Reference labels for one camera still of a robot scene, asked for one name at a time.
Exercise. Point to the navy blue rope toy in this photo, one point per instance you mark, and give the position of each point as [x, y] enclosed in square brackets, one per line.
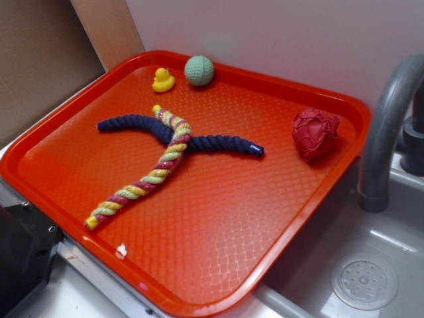
[209, 143]

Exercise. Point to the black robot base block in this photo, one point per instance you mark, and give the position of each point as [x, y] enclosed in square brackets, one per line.
[29, 243]

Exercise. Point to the multicolour rope toy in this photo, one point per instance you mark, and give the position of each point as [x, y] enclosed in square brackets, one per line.
[181, 135]

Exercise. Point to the grey toy sink basin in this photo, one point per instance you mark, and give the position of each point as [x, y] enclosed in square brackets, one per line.
[346, 262]

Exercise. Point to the yellow rubber duck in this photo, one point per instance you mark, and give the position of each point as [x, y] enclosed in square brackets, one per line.
[163, 80]

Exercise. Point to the green rubber ball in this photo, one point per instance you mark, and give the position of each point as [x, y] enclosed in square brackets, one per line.
[199, 70]

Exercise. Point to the red plastic tray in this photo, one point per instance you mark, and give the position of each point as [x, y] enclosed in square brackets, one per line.
[201, 241]

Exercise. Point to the crumpled red paper ball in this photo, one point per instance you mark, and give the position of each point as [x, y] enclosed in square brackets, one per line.
[314, 133]

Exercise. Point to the brown cardboard panel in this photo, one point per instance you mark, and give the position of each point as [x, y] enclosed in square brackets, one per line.
[52, 49]

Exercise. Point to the grey toy faucet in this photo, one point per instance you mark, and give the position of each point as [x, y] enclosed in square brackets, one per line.
[398, 119]

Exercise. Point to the white paper scrap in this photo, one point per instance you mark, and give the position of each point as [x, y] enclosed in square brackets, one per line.
[121, 251]

